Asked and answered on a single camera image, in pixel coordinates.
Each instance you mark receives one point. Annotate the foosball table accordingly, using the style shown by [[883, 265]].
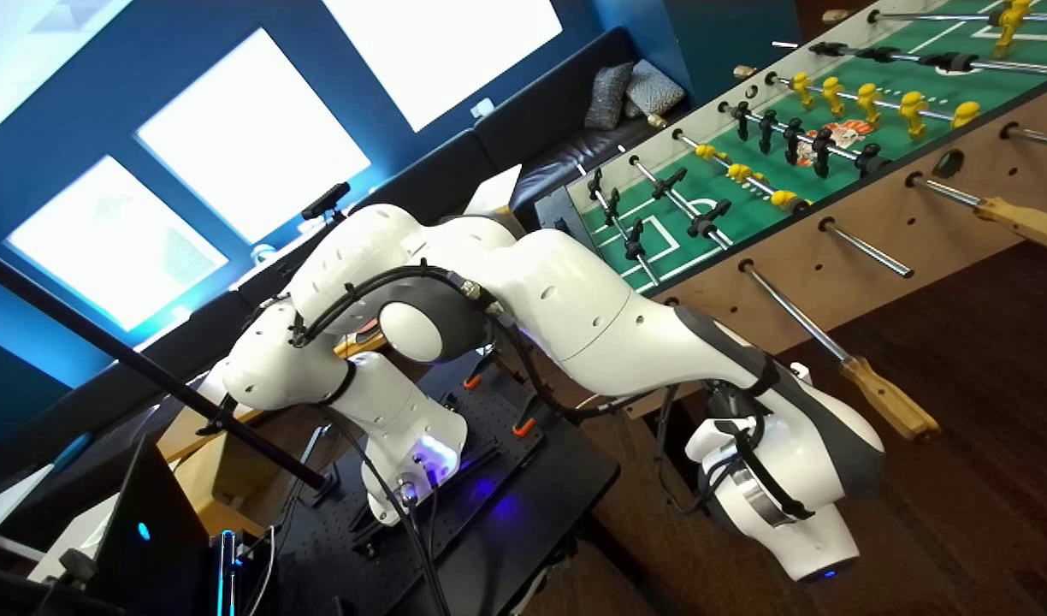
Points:
[[929, 82]]

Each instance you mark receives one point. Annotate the black tripod pole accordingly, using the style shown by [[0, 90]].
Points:
[[146, 368]]

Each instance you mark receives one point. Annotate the foosball rod black players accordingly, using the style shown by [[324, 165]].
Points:
[[788, 201], [882, 395]]

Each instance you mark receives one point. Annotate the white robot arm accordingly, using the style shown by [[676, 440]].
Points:
[[386, 288]]

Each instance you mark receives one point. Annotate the black camera on stand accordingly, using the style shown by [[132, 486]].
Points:
[[327, 201]]

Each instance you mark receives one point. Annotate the cardboard box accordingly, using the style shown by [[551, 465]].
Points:
[[226, 483]]

